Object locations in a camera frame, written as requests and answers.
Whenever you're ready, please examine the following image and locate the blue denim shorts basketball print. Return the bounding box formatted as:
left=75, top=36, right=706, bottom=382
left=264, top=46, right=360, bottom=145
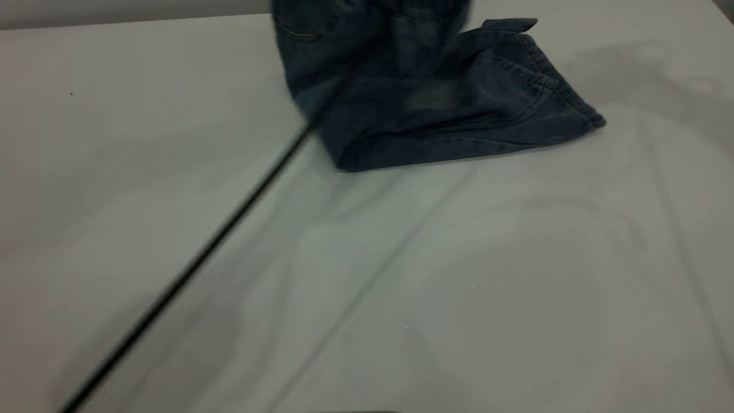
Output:
left=270, top=0, right=607, bottom=173

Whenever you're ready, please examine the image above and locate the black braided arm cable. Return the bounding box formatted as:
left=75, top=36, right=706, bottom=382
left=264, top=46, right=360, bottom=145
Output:
left=57, top=118, right=317, bottom=413

